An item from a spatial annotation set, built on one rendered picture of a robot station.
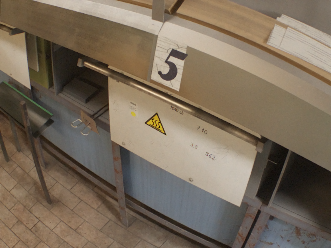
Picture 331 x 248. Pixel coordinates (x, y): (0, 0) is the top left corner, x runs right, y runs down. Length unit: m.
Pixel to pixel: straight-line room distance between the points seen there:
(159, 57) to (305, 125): 0.43
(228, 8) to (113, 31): 0.35
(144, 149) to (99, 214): 1.09
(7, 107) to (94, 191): 0.88
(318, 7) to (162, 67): 0.50
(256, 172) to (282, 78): 0.71
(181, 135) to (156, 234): 1.19
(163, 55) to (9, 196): 2.03
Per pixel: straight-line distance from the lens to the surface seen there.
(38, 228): 2.72
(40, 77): 2.31
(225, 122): 1.26
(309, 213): 1.80
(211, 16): 1.08
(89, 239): 2.63
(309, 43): 1.02
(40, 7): 1.49
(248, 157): 1.45
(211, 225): 2.20
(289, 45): 1.01
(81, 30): 1.33
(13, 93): 2.64
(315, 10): 1.13
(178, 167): 1.68
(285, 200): 1.81
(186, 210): 2.21
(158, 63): 1.17
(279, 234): 2.00
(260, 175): 1.67
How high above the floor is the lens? 2.25
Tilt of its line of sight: 43 degrees down
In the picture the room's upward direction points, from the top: 4 degrees clockwise
